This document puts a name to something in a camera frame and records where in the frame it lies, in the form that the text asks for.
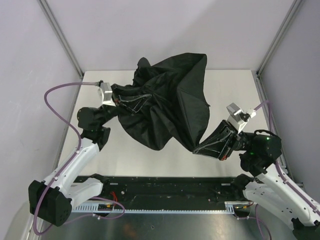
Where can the aluminium frame post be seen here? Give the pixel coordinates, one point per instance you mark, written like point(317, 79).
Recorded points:
point(52, 20)
point(280, 34)

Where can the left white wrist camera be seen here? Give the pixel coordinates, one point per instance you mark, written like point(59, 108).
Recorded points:
point(105, 93)

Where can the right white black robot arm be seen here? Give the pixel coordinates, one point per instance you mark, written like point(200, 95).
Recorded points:
point(268, 185)

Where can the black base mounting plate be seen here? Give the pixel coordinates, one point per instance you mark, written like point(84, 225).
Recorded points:
point(172, 193)

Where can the right aluminium frame post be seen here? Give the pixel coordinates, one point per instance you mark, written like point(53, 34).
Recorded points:
point(280, 34)

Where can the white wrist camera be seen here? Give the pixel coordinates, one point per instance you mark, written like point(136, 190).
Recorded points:
point(239, 118)
point(105, 93)

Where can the left aluminium frame post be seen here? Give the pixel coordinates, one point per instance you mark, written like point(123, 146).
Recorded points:
point(52, 20)

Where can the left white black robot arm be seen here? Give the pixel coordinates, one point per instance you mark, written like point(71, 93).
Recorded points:
point(54, 198)

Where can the black folding umbrella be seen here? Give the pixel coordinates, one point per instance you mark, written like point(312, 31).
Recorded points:
point(164, 101)

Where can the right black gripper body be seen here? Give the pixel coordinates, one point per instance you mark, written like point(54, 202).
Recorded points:
point(229, 144)

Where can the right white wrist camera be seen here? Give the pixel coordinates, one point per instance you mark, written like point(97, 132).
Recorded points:
point(239, 118)

